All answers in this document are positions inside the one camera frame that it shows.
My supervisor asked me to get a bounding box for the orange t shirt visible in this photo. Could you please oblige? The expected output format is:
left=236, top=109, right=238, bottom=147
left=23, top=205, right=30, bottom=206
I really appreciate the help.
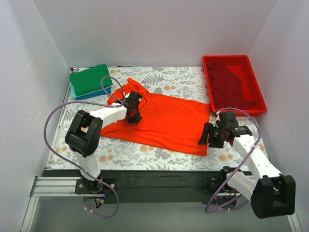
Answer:
left=100, top=78, right=210, bottom=156

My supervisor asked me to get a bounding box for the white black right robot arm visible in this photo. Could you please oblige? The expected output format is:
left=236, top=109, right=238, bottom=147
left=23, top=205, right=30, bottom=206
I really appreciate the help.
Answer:
left=198, top=107, right=296, bottom=219

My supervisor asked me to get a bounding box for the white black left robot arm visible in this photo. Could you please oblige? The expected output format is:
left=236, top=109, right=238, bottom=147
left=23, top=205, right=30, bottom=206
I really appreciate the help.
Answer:
left=65, top=91, right=142, bottom=181

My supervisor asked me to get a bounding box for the folded blue t shirt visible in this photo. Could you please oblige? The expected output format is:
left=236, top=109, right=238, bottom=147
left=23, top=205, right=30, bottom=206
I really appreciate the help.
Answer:
left=70, top=84, right=106, bottom=101

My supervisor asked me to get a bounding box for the dark red t shirt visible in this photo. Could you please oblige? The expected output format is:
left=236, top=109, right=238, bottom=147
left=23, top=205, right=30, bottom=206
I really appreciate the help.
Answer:
left=207, top=62, right=254, bottom=110

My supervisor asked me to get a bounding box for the red plastic bin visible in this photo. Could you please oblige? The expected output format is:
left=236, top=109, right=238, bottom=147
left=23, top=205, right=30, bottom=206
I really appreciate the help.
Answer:
left=202, top=55, right=267, bottom=117

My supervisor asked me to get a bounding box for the folded green t shirt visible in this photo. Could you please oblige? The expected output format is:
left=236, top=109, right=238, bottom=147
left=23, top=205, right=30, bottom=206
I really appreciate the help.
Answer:
left=69, top=64, right=110, bottom=97

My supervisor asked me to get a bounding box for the aluminium frame rail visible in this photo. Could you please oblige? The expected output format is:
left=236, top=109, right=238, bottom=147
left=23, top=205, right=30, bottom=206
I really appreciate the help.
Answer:
left=30, top=177, right=78, bottom=197

